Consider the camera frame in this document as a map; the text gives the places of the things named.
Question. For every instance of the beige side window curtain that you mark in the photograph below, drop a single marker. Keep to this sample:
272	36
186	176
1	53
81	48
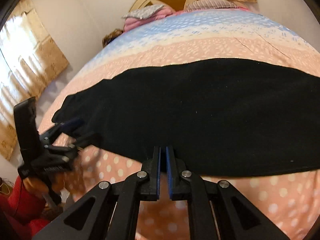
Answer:
30	61

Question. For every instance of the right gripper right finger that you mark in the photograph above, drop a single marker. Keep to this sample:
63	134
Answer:
178	187

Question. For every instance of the grey patterned pillow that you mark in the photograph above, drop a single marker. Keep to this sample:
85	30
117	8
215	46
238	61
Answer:
144	13

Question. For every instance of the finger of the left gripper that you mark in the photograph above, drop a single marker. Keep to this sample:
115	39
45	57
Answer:
63	127
78	144

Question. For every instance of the brown plush toy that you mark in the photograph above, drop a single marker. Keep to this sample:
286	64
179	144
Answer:
111	36

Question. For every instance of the pink blue dotted bedspread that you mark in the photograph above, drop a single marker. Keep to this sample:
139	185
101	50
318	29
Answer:
290	201

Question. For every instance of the striped pillow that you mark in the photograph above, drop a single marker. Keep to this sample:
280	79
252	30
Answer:
209	5

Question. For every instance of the red cloth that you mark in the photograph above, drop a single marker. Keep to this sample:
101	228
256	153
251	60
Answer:
24	211

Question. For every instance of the black pants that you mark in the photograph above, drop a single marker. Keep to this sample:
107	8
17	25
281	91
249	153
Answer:
223	117

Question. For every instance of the pink folded blanket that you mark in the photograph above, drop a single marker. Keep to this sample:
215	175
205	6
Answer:
132	23

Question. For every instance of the person's left hand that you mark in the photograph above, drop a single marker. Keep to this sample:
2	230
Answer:
39	188

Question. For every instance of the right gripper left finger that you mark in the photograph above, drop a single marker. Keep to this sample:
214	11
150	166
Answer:
150	189

